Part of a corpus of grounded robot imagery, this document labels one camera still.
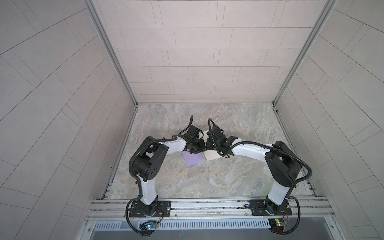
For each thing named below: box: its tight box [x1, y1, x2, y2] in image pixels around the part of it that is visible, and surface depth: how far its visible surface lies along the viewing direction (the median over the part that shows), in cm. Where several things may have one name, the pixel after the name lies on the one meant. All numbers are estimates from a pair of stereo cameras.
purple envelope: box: [181, 151, 204, 168], surface depth 90 cm
